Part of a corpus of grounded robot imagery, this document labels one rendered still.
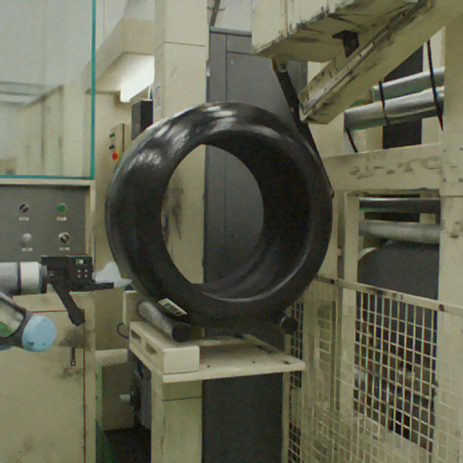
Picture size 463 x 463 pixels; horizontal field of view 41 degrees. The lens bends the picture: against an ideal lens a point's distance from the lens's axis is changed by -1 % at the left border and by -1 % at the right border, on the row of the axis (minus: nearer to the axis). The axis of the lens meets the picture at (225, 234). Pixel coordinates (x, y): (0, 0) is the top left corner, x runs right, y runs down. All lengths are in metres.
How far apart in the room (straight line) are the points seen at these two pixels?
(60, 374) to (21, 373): 0.12
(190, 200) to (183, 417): 0.64
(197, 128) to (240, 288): 0.53
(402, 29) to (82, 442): 1.60
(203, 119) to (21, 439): 1.25
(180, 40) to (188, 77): 0.11
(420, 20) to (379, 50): 0.14
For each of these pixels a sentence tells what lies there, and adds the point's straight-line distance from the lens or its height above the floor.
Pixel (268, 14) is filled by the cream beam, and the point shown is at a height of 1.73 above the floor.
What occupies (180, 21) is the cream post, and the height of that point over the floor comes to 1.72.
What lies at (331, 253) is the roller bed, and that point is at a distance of 1.94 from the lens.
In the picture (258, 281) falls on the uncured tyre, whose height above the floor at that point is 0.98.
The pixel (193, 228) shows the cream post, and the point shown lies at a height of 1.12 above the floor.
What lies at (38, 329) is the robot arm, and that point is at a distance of 1.33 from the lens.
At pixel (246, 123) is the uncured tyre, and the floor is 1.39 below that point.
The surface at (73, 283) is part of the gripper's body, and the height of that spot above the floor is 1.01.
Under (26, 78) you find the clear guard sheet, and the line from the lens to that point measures 2.13.
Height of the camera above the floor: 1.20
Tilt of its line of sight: 3 degrees down
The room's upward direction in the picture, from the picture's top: 1 degrees clockwise
